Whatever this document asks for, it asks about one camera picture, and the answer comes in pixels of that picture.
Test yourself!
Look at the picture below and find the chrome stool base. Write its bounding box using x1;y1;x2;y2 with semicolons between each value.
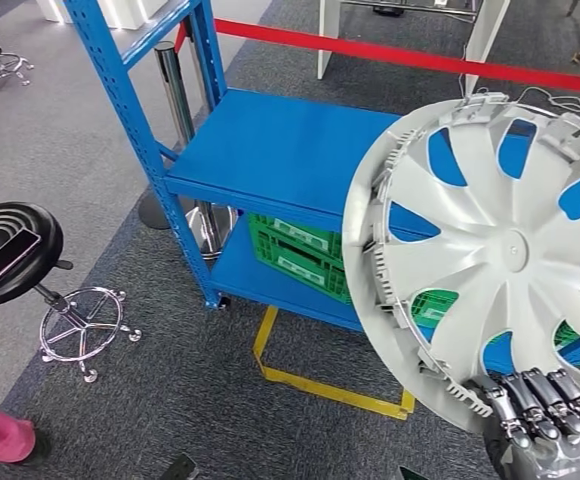
0;51;35;97

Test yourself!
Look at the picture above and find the blue metal shelf rack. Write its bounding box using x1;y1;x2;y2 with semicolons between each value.
62;0;580;379

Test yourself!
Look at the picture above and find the chrome stanchion post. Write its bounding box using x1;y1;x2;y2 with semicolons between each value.
189;33;208;111
153;40;239;261

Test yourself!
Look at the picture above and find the white plinth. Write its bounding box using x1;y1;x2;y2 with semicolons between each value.
35;0;171;31

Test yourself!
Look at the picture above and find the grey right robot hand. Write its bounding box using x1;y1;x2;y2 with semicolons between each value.
470;367;580;480

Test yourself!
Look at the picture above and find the yellow floor tape frame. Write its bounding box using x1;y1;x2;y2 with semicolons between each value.
252;305;416;422

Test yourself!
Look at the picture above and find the silver plastic hubcap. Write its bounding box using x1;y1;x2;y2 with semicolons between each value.
341;92;580;439

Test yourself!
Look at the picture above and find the black post with flat base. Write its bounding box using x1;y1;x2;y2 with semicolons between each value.
137;192;172;231

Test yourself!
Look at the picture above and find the red barrier belt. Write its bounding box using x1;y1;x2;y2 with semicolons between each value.
174;17;580;95

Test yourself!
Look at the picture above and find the dark smartphone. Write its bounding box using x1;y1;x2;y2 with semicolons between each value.
0;228;42;286

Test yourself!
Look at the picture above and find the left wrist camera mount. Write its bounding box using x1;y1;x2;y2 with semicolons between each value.
159;453;200;480

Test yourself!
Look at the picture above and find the white floor cable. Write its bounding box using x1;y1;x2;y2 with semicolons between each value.
457;44;580;119

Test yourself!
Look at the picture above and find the black round stool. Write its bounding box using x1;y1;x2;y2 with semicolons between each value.
0;201;143;384

